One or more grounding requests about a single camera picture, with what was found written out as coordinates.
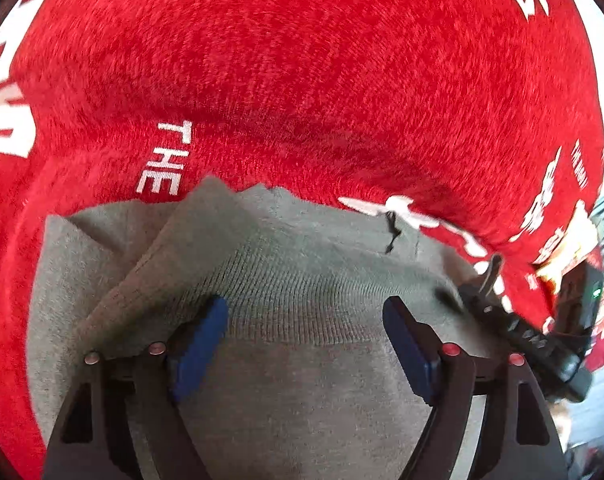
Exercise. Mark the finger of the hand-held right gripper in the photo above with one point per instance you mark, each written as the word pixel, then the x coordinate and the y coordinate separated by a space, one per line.
pixel 502 317

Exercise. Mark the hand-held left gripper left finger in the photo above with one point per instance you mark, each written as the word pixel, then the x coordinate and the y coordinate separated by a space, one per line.
pixel 197 345

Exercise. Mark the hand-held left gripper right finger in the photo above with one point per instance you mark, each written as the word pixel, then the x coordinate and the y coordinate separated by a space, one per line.
pixel 409 350

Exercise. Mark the grey knit sweater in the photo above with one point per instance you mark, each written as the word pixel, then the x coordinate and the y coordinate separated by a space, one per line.
pixel 292 285

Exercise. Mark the small black sweater tag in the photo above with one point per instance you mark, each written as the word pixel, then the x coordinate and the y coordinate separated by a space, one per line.
pixel 393 232

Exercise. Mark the red printed blanket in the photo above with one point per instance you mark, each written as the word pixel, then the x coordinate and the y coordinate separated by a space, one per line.
pixel 307 70

